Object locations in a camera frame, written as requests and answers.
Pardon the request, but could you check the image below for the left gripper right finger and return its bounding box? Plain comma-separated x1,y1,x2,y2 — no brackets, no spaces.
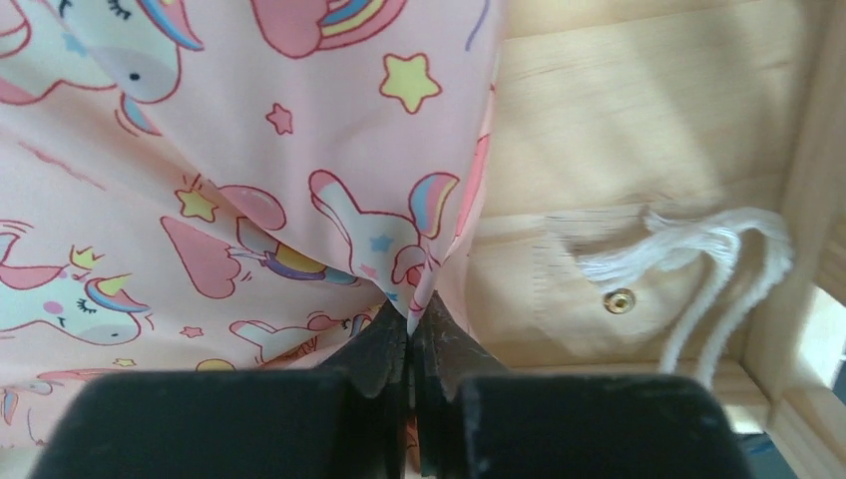
412,296,752,478

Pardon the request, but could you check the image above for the pink patterned bed cushion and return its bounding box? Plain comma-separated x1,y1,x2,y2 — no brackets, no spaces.
0,0,795,444

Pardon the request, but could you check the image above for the wooden pet bed frame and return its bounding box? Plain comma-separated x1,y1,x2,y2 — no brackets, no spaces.
468,1,845,478

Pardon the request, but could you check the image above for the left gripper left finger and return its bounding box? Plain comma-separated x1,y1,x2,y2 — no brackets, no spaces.
32,305,407,478

